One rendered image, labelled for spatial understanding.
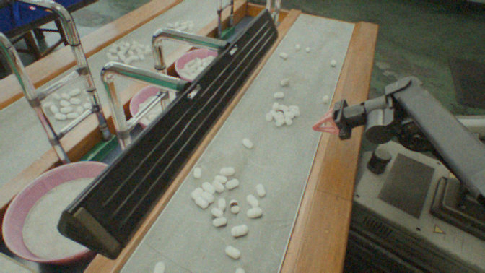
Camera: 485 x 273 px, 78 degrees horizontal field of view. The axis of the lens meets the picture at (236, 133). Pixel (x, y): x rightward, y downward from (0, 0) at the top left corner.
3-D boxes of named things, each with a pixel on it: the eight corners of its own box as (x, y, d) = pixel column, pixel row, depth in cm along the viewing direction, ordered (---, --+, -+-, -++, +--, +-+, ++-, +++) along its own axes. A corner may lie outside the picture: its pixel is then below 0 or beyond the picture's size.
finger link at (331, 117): (305, 123, 81) (338, 113, 75) (310, 109, 86) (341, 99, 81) (317, 142, 84) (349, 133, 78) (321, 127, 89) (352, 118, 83)
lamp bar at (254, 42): (278, 40, 76) (283, 10, 71) (115, 263, 32) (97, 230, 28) (249, 33, 78) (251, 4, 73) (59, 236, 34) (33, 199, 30)
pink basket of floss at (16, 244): (131, 174, 88) (125, 152, 81) (143, 258, 70) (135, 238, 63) (29, 197, 80) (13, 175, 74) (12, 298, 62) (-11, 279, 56)
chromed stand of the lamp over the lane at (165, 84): (232, 185, 86) (240, 38, 56) (200, 245, 73) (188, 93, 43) (175, 165, 91) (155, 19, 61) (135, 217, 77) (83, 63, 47)
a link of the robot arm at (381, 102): (398, 106, 74) (389, 88, 72) (398, 123, 69) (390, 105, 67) (369, 114, 78) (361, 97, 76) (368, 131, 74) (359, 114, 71)
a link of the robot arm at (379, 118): (428, 101, 69) (409, 74, 67) (434, 133, 62) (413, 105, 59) (379, 121, 78) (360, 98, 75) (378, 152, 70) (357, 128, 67)
